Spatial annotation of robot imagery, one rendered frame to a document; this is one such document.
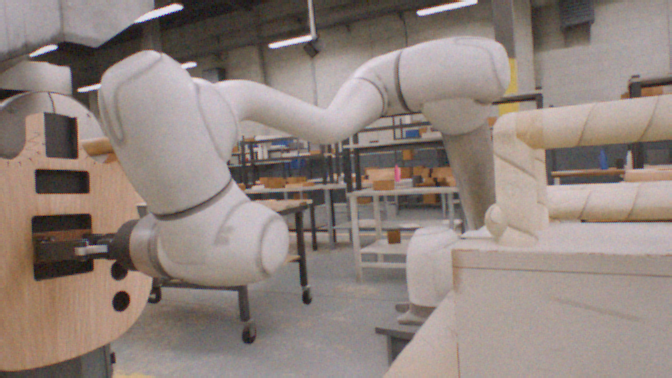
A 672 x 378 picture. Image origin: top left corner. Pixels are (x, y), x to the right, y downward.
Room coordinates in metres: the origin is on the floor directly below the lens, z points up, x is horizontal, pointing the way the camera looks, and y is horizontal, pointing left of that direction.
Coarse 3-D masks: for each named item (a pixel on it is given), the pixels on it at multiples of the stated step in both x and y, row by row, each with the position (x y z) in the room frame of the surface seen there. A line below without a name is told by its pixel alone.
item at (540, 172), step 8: (536, 152) 0.43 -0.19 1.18; (544, 152) 0.44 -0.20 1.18; (536, 160) 0.43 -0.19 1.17; (544, 160) 0.44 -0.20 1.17; (536, 168) 0.43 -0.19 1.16; (544, 168) 0.44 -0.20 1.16; (536, 176) 0.43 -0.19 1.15; (544, 176) 0.44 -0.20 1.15; (536, 184) 0.43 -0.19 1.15; (544, 184) 0.43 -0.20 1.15; (536, 192) 0.43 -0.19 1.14; (544, 192) 0.43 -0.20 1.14; (544, 200) 0.43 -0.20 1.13; (544, 208) 0.43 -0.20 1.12; (544, 216) 0.43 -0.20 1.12; (544, 224) 0.43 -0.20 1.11
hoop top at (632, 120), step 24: (504, 120) 0.37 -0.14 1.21; (528, 120) 0.36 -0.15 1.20; (552, 120) 0.35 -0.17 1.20; (576, 120) 0.34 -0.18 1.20; (600, 120) 0.33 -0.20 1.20; (624, 120) 0.32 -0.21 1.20; (648, 120) 0.32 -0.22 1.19; (528, 144) 0.36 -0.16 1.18; (552, 144) 0.35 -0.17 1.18; (576, 144) 0.35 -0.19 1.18
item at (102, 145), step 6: (96, 138) 0.85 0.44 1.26; (102, 138) 0.84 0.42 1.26; (108, 138) 0.83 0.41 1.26; (84, 144) 0.86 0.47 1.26; (90, 144) 0.85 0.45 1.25; (96, 144) 0.84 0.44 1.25; (102, 144) 0.83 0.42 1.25; (108, 144) 0.82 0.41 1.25; (90, 150) 0.85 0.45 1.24; (96, 150) 0.84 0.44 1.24; (102, 150) 0.84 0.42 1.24; (108, 150) 0.83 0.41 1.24
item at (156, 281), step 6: (138, 204) 1.11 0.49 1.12; (144, 204) 1.09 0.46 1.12; (138, 210) 1.09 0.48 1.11; (144, 210) 1.08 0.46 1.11; (150, 210) 1.09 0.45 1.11; (144, 216) 1.08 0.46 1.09; (156, 282) 1.09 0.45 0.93; (162, 282) 1.11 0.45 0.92; (156, 288) 1.14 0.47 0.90; (156, 294) 1.14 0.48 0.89; (150, 300) 1.14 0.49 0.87; (156, 300) 1.13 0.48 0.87
